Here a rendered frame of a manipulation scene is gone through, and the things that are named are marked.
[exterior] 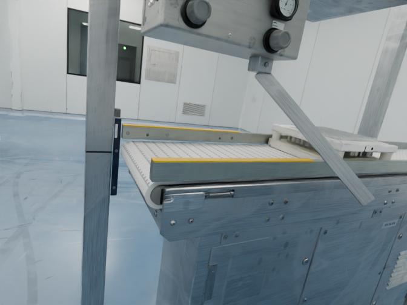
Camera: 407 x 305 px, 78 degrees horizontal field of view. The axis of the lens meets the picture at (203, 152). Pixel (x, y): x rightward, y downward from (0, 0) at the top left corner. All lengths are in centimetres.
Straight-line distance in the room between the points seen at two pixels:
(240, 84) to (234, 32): 612
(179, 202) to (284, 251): 39
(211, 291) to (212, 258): 9
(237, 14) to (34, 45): 546
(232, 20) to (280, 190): 32
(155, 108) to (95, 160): 516
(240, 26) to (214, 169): 21
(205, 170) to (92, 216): 40
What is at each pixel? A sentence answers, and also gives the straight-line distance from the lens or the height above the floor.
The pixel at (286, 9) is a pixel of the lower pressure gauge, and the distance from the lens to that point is 40.
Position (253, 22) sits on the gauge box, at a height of 107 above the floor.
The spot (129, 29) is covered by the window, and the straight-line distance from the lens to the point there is 573.
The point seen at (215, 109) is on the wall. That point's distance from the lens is 623.
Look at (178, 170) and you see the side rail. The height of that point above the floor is 85.
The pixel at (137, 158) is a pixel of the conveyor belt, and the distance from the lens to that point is 51.
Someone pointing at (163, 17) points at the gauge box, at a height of 105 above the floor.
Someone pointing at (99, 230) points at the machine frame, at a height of 58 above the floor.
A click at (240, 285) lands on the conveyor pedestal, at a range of 70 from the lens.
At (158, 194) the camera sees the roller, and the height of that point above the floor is 81.
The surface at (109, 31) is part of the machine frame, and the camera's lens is 63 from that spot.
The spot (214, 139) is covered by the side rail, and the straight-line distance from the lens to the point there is 72.
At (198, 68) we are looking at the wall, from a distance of 601.
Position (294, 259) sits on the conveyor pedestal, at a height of 57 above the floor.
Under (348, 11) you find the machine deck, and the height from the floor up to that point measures 124.
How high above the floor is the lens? 98
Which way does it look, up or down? 14 degrees down
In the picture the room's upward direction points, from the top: 9 degrees clockwise
